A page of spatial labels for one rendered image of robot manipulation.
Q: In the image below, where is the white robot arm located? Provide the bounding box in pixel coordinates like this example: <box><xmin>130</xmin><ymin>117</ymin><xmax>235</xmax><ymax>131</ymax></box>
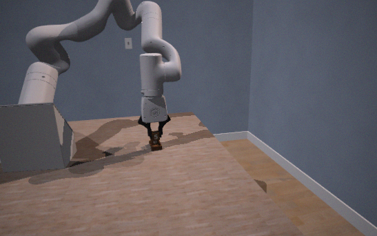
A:
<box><xmin>18</xmin><ymin>0</ymin><xmax>181</xmax><ymax>104</ymax></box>

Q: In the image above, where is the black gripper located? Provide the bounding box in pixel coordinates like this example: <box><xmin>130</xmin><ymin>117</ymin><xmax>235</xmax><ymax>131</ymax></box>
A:
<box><xmin>138</xmin><ymin>95</ymin><xmax>171</xmax><ymax>139</ymax></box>

